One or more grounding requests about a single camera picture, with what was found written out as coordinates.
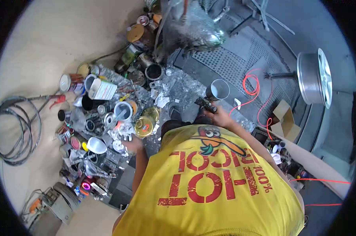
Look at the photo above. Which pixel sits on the white plastic funnel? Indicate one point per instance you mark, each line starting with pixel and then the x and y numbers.
pixel 96 145

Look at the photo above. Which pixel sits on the spray gun with metal cup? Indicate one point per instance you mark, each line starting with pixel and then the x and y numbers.
pixel 218 90

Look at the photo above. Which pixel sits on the metal floor grate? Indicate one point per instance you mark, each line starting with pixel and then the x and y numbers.
pixel 240 59

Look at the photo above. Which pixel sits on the brown lid paint can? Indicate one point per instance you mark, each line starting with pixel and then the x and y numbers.
pixel 138 34

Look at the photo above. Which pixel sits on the open can of black paint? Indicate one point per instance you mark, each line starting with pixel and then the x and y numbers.
pixel 153 71

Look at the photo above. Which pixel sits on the white mixing cup with stick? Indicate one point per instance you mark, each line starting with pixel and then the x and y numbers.
pixel 123 110

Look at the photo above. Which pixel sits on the dark wheel stand rod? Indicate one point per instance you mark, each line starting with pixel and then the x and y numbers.
pixel 281 75

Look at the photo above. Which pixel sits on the silver alloy wheel rim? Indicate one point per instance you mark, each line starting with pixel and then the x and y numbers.
pixel 312 76

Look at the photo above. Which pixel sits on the yellow lid paint can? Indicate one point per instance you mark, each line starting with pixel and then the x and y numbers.
pixel 84 69

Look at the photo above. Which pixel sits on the person's legs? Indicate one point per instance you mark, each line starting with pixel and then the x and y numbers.
pixel 178 122

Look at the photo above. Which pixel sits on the pink round lid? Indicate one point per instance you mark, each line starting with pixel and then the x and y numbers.
pixel 75 142

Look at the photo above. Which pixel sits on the white label rectangular can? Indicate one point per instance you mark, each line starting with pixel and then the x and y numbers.
pixel 104 90

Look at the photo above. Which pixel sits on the grey metal box machine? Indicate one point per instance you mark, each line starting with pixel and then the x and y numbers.
pixel 58 206

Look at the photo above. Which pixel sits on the person's left hand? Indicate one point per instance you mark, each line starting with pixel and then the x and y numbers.
pixel 134 144

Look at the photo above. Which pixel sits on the person's right hand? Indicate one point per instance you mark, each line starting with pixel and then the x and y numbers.
pixel 220 118

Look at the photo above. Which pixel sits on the black tyre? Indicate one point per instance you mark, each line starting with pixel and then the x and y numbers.
pixel 66 192

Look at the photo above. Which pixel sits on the gold lid tin can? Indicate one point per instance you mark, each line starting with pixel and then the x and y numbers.
pixel 143 127

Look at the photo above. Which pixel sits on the gold round tin lid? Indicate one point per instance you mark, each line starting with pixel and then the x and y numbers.
pixel 151 113

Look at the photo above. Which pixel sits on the red label paint can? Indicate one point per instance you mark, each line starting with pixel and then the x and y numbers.
pixel 73 82

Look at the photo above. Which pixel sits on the small open silver can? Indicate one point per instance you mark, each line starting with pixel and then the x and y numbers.
pixel 109 119

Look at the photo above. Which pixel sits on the cardboard box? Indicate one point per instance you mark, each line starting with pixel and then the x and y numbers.
pixel 285 121

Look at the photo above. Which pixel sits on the person's left fingers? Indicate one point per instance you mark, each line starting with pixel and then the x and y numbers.
pixel 127 141

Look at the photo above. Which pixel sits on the person's right fingers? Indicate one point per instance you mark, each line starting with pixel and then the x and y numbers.
pixel 211 114

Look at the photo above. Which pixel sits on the person's body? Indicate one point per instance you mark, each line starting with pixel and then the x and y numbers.
pixel 213 191

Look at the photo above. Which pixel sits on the silver lid small can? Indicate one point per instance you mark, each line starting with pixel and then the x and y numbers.
pixel 143 20

